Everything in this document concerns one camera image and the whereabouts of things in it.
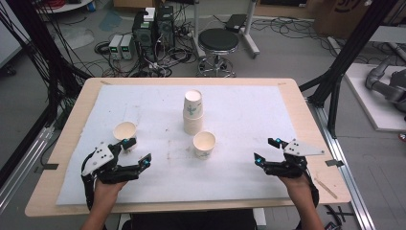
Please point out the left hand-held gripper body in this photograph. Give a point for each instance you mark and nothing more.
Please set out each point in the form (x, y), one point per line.
(99, 158)

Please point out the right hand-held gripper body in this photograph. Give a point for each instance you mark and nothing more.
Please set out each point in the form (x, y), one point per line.
(300, 148)

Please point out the single white paper cup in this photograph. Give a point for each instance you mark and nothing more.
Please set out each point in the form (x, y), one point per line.
(123, 131)
(204, 143)

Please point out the stack of paper cups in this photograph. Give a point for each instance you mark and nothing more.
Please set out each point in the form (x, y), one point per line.
(193, 113)

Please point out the person's left hand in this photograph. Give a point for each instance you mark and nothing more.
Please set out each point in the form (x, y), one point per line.
(108, 191)

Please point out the person's right hand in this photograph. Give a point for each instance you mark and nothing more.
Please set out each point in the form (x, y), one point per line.
(295, 185)

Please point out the black tape piece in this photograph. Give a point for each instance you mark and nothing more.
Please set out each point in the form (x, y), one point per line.
(50, 166)
(334, 163)

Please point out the white foam mat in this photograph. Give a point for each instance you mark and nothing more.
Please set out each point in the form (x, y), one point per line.
(178, 182)

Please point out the white table leg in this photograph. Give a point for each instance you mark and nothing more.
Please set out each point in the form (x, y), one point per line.
(261, 219)

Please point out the wooden table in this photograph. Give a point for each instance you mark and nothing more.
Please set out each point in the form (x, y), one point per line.
(44, 198)

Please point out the person's dark clothing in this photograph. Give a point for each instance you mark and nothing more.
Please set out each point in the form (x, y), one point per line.
(191, 221)

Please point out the white platform board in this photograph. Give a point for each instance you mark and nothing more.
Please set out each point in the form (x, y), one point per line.
(373, 111)

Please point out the grey power supply unit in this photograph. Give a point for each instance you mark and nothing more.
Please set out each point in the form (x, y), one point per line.
(115, 47)
(127, 47)

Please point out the black computer tower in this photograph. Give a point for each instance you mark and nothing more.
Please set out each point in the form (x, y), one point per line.
(165, 28)
(144, 38)

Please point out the black round stool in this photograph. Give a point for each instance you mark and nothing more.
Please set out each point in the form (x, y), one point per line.
(218, 41)

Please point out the flat black device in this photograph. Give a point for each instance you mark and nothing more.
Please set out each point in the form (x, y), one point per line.
(236, 23)

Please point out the small white box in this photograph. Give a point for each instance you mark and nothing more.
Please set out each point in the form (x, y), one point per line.
(149, 14)

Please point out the cardboard box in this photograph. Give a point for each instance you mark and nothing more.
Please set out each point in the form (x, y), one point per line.
(338, 17)

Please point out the aluminium rail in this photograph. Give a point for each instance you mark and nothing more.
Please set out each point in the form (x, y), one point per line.
(25, 166)
(344, 166)

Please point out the black metal frame post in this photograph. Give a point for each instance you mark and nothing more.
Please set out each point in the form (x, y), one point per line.
(348, 54)
(38, 48)

